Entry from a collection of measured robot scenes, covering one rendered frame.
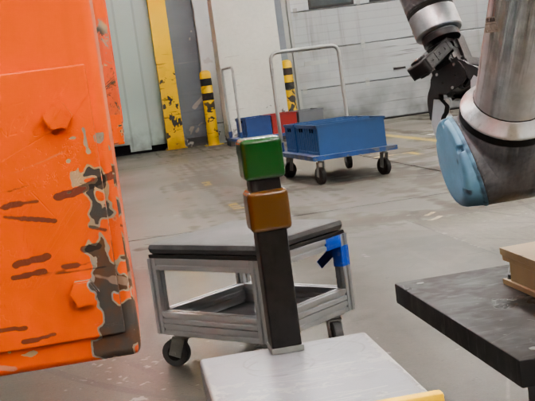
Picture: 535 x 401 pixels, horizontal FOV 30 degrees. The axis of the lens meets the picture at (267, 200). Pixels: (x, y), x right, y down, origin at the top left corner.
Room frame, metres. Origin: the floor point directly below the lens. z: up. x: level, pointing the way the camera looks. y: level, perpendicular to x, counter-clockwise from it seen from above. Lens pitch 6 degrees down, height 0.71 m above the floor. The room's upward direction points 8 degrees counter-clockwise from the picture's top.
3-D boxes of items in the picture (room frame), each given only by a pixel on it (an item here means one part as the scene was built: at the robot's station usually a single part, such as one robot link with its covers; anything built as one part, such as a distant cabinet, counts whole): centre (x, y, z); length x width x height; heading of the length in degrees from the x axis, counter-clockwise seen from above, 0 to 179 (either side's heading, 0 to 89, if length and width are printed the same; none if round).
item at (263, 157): (0.96, 0.00, 0.64); 0.04 x 0.04 x 0.04; 7
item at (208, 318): (2.60, 0.07, 0.17); 0.43 x 0.36 x 0.34; 48
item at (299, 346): (0.96, 0.00, 0.55); 0.03 x 0.03 x 0.21; 7
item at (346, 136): (7.19, -0.53, 0.48); 1.00 x 0.61 x 0.96; 12
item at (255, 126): (10.79, -0.22, 0.48); 1.00 x 0.61 x 0.96; 103
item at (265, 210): (0.96, 0.00, 0.59); 0.04 x 0.04 x 0.04; 7
